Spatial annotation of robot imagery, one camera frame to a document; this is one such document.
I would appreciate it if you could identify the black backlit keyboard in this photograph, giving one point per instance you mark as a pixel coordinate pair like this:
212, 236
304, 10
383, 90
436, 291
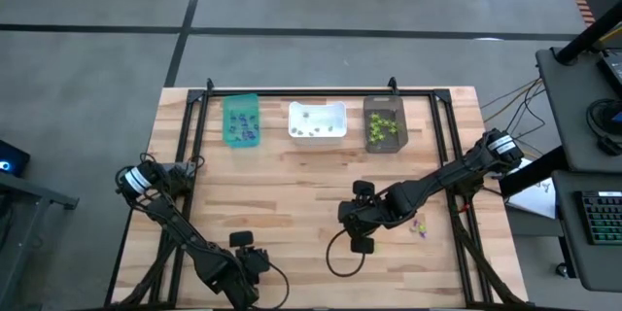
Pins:
600, 216

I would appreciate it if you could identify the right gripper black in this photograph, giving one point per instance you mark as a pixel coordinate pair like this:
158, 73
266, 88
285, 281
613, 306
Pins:
374, 211

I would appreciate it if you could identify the black desk leg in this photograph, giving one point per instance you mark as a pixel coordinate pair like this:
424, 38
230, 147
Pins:
534, 175

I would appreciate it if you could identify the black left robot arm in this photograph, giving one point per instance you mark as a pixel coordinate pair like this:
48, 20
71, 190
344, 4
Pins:
180, 233

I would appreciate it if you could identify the black box with blue light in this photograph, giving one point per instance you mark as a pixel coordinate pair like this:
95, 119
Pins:
10, 158

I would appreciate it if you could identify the white paper sheet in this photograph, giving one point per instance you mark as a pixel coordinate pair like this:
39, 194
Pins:
534, 199

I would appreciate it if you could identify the black pole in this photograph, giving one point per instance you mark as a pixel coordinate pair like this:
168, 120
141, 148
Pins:
588, 34

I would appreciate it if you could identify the teal plastic bin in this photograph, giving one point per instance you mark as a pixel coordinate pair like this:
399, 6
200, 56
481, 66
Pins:
228, 107

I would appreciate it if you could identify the white plastic bin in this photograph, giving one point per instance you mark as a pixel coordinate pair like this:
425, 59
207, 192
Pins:
316, 109

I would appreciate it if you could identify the green and tan toys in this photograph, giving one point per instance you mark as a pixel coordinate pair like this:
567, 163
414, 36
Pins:
373, 137

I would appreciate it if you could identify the grey translucent plastic bin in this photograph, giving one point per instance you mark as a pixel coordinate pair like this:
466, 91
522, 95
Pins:
403, 107

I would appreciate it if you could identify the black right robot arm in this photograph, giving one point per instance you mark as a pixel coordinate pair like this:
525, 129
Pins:
452, 172

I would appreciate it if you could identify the grey desk shelf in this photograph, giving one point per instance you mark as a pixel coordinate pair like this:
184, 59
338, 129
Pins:
568, 252

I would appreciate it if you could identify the black aluminium table frame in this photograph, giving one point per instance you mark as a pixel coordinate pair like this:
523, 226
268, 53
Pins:
316, 92

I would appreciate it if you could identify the grey desk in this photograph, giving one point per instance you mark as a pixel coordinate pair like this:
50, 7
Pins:
568, 107

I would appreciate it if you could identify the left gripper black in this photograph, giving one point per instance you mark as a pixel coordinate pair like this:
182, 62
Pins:
252, 258

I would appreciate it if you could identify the black headphones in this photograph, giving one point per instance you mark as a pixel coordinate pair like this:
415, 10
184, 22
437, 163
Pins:
608, 146

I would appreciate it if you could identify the black flat device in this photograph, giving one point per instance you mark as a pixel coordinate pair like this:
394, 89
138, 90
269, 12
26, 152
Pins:
613, 70

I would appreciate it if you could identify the black caster wheel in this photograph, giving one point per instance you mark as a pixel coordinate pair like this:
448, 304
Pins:
562, 269

